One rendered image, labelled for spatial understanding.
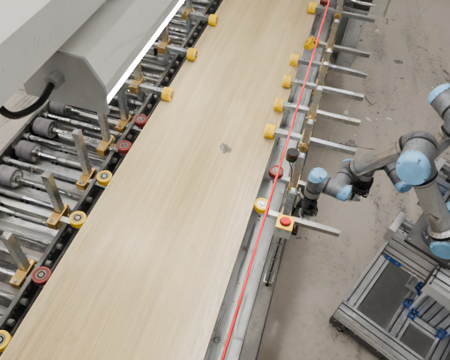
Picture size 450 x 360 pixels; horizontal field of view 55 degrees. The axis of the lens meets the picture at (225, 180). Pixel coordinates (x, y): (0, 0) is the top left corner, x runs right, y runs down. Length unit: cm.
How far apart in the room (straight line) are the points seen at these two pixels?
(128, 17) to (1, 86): 24
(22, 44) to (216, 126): 220
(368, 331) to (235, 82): 173
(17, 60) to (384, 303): 270
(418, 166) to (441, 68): 371
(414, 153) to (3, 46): 147
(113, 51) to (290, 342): 251
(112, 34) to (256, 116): 215
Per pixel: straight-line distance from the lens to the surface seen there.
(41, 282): 209
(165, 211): 220
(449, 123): 210
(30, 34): 46
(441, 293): 220
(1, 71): 44
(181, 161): 240
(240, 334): 221
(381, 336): 282
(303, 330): 295
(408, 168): 171
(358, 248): 334
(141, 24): 64
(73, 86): 58
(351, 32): 472
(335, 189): 195
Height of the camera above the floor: 268
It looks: 50 degrees down
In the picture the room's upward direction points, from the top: 5 degrees clockwise
